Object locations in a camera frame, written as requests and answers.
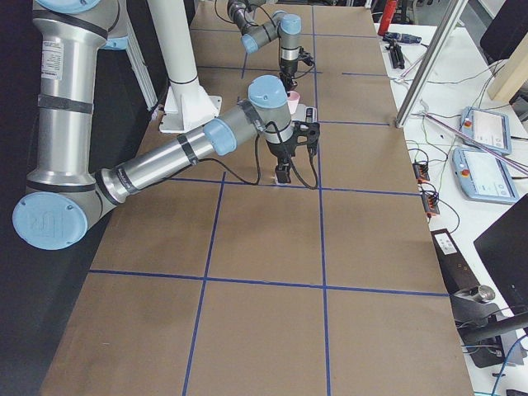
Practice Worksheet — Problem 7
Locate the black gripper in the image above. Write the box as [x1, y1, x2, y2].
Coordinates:
[280, 72, 297, 87]
[267, 142, 297, 184]

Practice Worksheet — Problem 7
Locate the pink plastic cup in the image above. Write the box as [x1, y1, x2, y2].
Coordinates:
[287, 91, 300, 115]

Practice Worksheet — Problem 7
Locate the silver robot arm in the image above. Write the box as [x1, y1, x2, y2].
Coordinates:
[12, 1, 298, 250]
[226, 1, 304, 92]

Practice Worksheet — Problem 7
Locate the silver digital kitchen scale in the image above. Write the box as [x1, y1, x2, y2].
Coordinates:
[291, 104, 318, 123]

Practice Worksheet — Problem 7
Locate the orange black connector block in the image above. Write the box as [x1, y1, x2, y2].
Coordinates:
[412, 162, 430, 184]

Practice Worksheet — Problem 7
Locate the near teach pendant tablet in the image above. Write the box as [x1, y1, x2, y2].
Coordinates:
[452, 148, 520, 205]

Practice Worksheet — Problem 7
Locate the teach pendant tablet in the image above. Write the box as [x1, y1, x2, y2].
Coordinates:
[452, 148, 520, 205]
[460, 106, 512, 155]

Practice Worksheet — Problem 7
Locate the black box white label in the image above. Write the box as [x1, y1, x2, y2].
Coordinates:
[431, 229, 480, 295]

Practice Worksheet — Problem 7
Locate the far teach pendant tablet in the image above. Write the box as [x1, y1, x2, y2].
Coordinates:
[460, 106, 512, 155]

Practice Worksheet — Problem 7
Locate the black computer monitor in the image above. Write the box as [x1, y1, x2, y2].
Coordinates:
[474, 196, 528, 314]

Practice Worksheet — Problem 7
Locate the black monitor stand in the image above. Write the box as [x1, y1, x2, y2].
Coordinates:
[450, 285, 527, 368]

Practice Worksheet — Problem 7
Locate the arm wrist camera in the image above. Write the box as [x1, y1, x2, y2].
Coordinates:
[298, 47, 314, 67]

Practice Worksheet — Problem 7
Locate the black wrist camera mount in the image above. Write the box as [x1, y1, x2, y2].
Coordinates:
[293, 120, 320, 157]

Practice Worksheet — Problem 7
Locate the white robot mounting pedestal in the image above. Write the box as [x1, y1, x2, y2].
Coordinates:
[148, 0, 222, 133]

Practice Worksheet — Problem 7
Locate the aluminium frame post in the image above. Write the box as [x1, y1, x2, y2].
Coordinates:
[395, 0, 468, 128]

